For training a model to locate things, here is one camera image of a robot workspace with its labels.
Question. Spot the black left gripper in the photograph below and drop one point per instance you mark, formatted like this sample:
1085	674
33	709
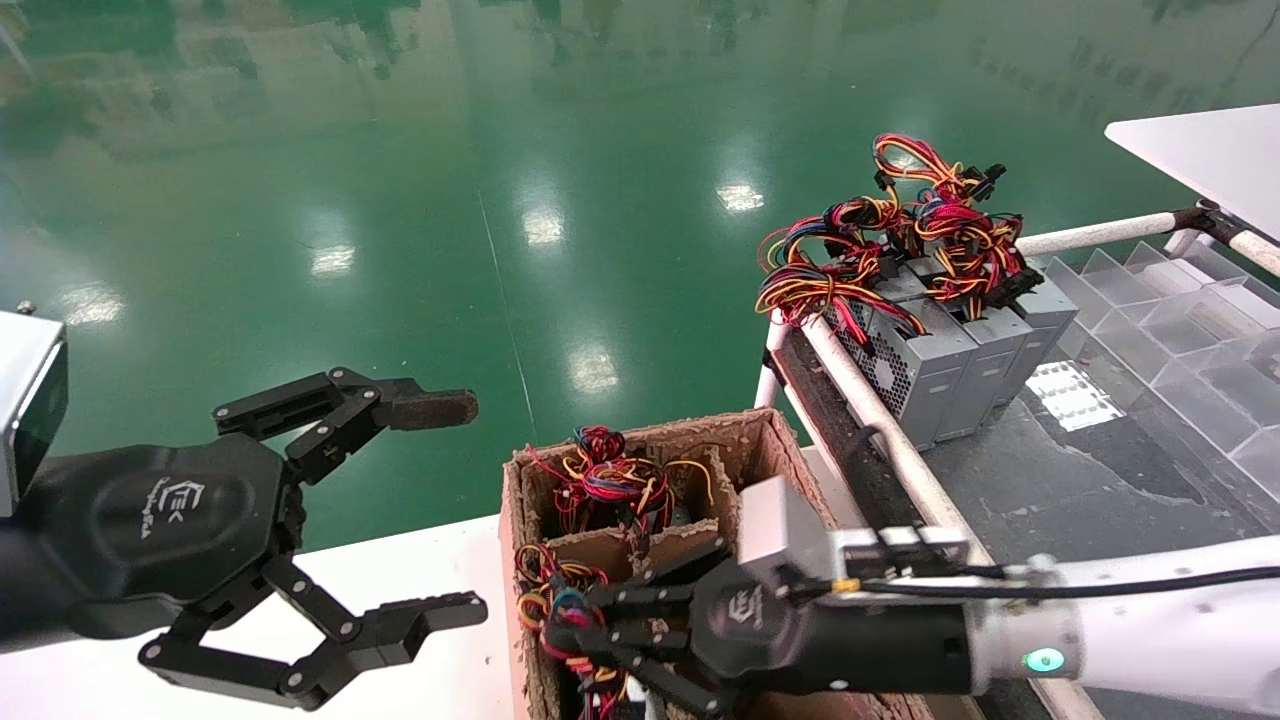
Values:
150	525

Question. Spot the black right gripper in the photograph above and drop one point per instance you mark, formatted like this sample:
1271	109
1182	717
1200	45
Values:
860	645

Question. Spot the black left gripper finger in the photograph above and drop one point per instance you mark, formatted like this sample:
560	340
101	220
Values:
430	410

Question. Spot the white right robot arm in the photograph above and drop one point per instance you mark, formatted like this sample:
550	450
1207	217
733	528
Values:
1150	640

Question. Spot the power supply bottom in box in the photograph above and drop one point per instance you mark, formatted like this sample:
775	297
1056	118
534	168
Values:
600	690

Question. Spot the power supply in box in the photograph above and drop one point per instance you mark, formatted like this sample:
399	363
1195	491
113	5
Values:
600	478
600	690

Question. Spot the cardboard divider insert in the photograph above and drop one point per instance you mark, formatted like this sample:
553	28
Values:
600	545

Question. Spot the power supply top in box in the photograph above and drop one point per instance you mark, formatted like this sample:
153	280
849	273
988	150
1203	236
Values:
600	478

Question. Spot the brown cardboard box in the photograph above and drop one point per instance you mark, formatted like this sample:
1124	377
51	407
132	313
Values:
800	470

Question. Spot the white pipe leg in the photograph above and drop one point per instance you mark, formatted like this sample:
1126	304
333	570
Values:
768	385

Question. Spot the grey power supply with fan grill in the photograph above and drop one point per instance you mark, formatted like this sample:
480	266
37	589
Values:
920	380

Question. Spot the grey power supply unit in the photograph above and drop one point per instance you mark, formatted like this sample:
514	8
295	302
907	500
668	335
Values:
990	370
1045	320

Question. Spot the clear plastic divider tray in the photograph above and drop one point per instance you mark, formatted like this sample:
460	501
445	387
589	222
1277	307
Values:
1180	330

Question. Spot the black pipe joint connector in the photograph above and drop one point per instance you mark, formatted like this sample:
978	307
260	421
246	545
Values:
1205	218

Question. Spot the white table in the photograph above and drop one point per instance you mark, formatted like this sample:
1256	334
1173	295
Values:
1210	150

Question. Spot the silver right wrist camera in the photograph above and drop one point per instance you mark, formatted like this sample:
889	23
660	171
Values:
785	530

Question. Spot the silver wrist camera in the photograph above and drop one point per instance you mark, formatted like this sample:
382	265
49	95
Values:
25	400
785	530

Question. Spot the long white pipe rail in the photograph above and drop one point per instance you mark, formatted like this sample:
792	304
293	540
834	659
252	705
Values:
900	450

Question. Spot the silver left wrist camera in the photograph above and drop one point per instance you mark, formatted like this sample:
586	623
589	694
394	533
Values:
25	400

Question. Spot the short white pipe rail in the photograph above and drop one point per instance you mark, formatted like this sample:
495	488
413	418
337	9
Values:
1262	252

